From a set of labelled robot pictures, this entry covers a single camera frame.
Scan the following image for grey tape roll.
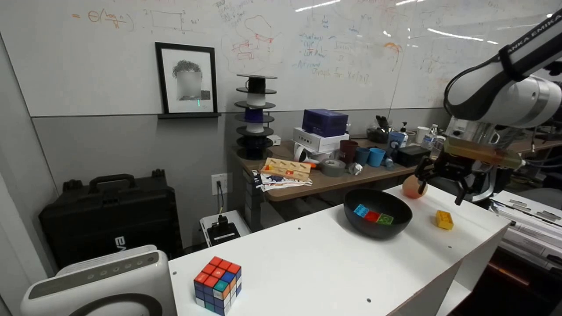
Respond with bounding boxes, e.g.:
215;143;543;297
320;158;347;178

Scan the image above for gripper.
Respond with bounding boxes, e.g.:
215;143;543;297
414;152;478;206

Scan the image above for white box with black charger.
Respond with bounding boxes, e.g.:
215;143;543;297
199;209;252;248

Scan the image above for black cable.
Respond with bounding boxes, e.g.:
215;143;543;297
216;180;226;216

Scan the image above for stack of filament spools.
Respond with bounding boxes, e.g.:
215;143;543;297
234;73;278;161

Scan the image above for white headset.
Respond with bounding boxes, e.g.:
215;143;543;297
293;144;335;165

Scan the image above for colourful puzzle cube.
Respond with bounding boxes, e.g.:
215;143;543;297
193;256;243;316

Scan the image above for black bowl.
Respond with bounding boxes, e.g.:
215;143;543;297
343;188;414;240

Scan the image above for black basket of items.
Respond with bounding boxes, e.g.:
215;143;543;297
367;115;393;144

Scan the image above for black hard case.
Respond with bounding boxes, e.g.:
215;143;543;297
38;169;184;269

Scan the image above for clear water bottle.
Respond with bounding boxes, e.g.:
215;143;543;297
422;123;439;150

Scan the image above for purple box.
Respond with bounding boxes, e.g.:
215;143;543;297
302;108;349;138

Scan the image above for maroon cup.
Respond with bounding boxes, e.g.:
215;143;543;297
339;140;359;165

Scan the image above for wall socket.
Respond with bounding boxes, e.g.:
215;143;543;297
211;172;229;196

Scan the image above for wooden desk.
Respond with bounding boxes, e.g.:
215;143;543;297
231;135;562;233

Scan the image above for white air purifier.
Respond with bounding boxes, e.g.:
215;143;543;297
20;244;179;316

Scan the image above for stack of magazines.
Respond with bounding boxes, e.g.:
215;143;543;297
252;170;313;193

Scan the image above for wooden peg board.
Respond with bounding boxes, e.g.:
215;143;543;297
260;157;312;182

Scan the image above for peach ball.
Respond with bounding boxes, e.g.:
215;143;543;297
402;175;428;200

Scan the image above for stack of white boards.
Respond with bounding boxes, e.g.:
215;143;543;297
489;189;562;269

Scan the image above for yellow toy block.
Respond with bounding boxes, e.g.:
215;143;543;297
435;210;454;231

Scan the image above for framed picture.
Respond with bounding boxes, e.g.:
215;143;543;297
154;42;222;119

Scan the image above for whiteboard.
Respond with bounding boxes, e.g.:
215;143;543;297
0;0;562;118

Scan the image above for blue mug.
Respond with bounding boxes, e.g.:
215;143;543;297
388;131;407;155

